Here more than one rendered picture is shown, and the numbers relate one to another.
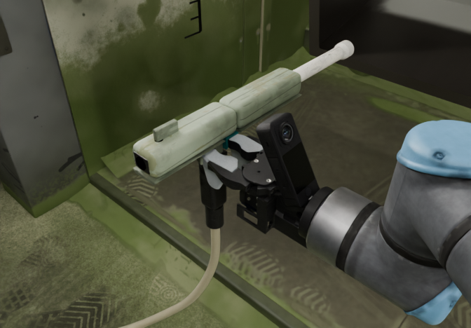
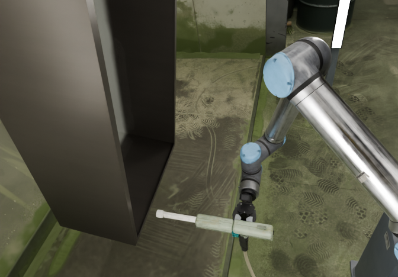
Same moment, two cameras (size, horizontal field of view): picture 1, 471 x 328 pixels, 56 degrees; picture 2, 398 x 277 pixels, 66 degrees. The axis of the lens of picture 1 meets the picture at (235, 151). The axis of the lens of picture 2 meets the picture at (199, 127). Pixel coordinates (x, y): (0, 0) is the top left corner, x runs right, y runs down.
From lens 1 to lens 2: 1.27 m
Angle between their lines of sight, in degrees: 78
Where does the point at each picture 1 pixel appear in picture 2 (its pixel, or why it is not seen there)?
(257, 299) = (227, 268)
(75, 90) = not seen: outside the picture
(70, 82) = not seen: outside the picture
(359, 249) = (258, 180)
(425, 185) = (260, 155)
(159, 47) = not seen: outside the picture
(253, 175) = (251, 209)
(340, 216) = (254, 184)
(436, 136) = (252, 153)
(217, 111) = (239, 223)
